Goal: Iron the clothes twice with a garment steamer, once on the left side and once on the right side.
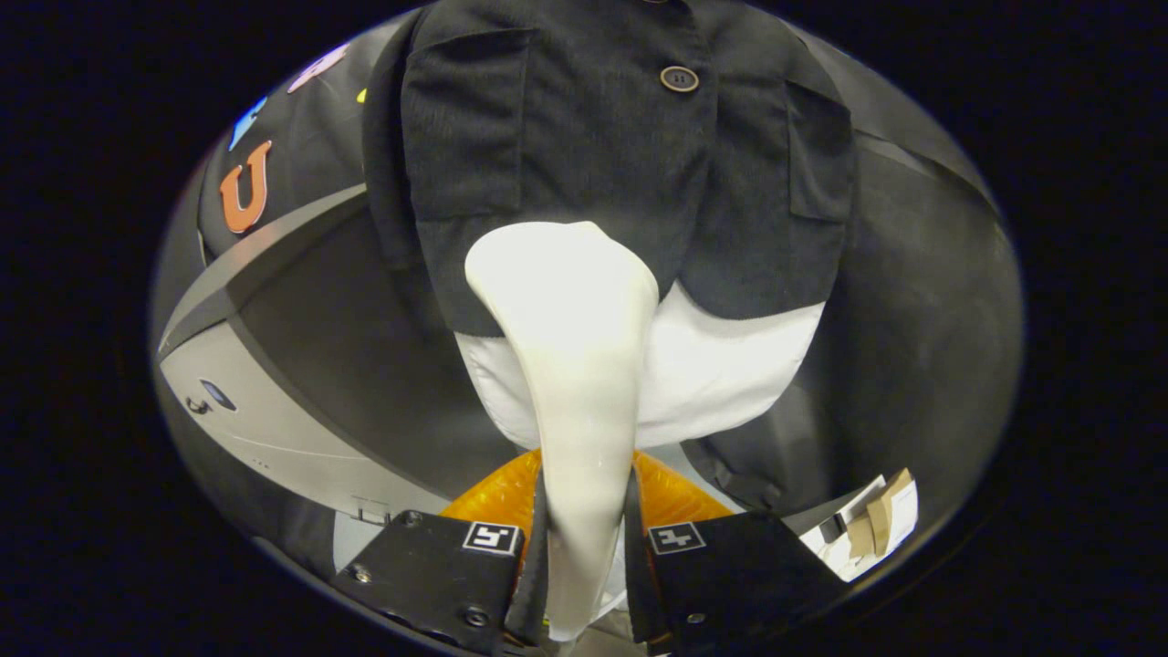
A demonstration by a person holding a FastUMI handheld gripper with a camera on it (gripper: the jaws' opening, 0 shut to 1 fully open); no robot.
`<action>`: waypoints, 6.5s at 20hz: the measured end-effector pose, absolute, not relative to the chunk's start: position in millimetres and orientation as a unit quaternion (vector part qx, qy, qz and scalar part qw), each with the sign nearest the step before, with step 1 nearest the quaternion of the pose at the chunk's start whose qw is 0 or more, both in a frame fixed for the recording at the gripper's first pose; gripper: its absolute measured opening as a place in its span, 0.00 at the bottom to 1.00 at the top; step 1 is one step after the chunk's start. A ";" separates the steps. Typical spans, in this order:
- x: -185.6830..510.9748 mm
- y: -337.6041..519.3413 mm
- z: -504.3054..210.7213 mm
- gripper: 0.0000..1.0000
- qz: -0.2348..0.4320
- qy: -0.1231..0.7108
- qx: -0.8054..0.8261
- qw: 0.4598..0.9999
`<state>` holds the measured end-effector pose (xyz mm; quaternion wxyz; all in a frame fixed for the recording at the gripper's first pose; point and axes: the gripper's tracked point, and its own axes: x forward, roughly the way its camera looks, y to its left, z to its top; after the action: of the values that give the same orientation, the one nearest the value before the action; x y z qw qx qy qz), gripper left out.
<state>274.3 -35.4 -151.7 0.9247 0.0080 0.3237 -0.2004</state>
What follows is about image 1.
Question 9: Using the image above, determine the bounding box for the grey cabinet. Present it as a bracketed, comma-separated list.
[155, 182, 521, 576]

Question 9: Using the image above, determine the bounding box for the black jacket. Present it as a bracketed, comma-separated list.
[363, 0, 859, 339]

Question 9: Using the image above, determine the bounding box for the black backdrop cloth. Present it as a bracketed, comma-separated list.
[151, 18, 1025, 585]

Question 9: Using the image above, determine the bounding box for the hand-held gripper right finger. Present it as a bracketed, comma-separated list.
[623, 449, 850, 653]

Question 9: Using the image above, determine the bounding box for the white shirt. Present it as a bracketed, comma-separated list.
[454, 283, 827, 453]

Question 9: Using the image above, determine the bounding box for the brown cardboard piece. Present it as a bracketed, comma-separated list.
[844, 468, 915, 559]

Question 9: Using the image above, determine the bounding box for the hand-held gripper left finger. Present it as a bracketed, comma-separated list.
[328, 449, 548, 656]

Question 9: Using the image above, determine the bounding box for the white garment steamer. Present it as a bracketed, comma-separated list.
[464, 221, 660, 641]

